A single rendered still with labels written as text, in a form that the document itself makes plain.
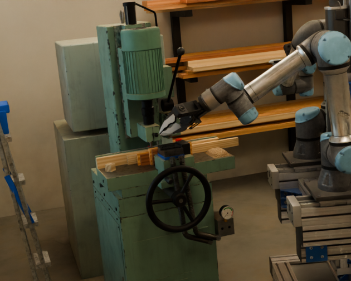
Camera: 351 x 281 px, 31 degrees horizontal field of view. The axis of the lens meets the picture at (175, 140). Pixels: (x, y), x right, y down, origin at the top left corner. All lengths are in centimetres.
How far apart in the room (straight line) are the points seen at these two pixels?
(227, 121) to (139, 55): 232
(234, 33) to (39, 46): 162
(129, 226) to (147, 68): 69
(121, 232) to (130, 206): 12
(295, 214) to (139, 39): 98
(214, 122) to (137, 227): 227
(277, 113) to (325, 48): 284
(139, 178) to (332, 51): 99
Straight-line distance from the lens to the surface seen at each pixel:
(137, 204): 275
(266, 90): 244
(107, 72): 303
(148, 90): 275
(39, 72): 504
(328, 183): 260
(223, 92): 228
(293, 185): 307
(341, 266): 300
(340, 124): 240
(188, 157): 267
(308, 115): 301
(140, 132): 289
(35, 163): 516
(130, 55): 275
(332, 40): 232
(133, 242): 281
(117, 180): 270
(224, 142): 300
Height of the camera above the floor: 166
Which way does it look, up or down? 14 degrees down
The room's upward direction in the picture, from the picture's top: 5 degrees counter-clockwise
